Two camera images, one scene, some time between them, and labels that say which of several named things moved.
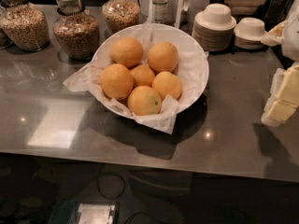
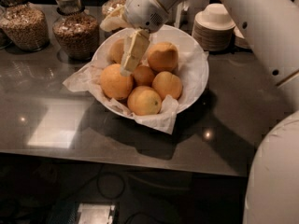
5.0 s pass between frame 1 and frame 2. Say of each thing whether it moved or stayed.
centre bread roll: stayed
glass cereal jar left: stayed
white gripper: moved
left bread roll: stayed
